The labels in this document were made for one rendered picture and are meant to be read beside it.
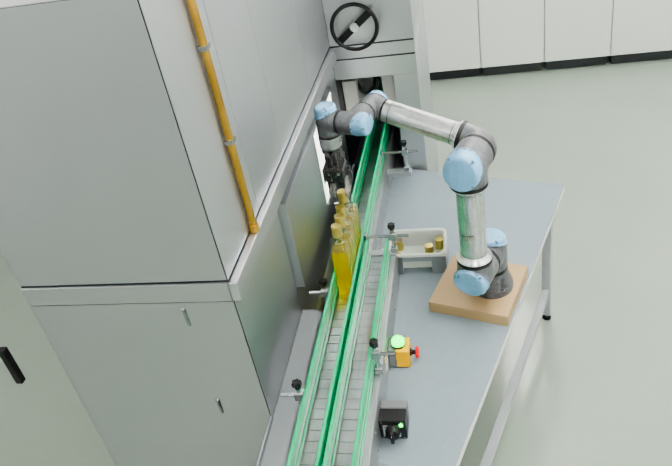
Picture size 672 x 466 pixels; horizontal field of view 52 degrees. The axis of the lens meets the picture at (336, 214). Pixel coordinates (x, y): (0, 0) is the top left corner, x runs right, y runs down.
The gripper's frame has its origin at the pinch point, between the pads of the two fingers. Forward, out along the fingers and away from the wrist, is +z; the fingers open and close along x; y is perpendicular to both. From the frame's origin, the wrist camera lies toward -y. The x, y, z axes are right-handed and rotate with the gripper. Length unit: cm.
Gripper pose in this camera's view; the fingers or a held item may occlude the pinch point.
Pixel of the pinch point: (341, 193)
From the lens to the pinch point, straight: 241.6
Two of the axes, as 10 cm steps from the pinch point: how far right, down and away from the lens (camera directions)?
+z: 1.6, 8.3, 5.4
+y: -1.6, 5.6, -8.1
